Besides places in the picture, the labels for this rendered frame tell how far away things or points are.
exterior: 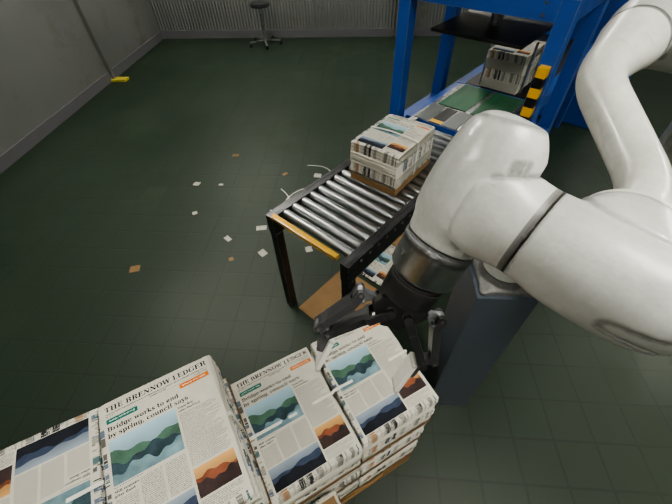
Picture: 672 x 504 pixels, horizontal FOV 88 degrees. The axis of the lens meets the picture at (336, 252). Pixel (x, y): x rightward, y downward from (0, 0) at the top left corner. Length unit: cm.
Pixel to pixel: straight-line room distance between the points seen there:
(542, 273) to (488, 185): 10
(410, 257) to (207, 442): 71
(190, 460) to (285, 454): 30
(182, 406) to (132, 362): 151
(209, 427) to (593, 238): 87
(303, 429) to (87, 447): 55
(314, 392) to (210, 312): 142
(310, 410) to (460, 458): 107
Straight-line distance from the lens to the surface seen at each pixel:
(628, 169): 53
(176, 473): 99
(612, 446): 241
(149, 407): 107
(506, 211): 38
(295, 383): 124
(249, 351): 227
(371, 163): 184
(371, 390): 122
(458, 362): 166
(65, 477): 112
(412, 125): 202
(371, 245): 161
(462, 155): 39
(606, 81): 64
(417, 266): 42
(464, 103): 289
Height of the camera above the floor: 197
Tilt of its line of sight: 48 degrees down
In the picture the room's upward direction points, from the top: 2 degrees counter-clockwise
